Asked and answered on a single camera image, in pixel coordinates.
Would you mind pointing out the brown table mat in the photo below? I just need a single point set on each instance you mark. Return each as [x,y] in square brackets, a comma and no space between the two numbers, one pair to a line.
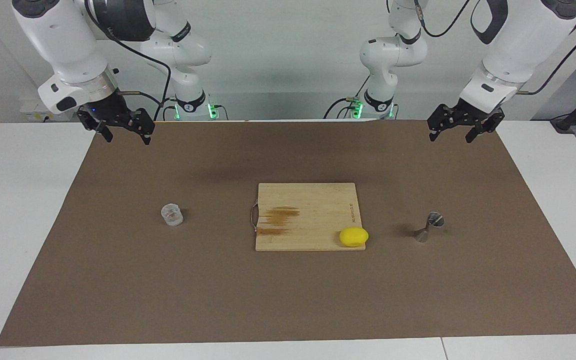
[168,290]

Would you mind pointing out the yellow lemon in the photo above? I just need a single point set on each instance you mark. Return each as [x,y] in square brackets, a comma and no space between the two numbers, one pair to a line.
[353,237]

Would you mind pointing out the small clear glass cup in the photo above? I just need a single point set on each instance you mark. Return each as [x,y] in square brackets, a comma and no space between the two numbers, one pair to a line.
[172,215]

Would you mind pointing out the white power strip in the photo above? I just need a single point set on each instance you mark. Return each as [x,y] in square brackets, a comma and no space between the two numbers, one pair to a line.
[33,107]

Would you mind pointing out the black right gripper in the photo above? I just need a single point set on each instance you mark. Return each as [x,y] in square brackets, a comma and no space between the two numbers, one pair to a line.
[108,110]

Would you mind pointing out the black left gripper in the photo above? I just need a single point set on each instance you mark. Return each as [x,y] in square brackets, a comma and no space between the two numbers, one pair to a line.
[475,112]

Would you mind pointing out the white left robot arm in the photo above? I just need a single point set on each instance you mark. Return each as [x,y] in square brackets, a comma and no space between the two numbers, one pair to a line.
[518,45]

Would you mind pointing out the steel jigger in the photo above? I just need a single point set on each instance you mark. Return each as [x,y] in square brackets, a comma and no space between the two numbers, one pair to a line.
[435,220]

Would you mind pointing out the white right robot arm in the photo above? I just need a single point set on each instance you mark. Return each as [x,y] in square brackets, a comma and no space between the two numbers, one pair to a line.
[63,40]

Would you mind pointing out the wooden cutting board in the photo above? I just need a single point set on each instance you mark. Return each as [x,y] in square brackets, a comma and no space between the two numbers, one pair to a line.
[313,220]

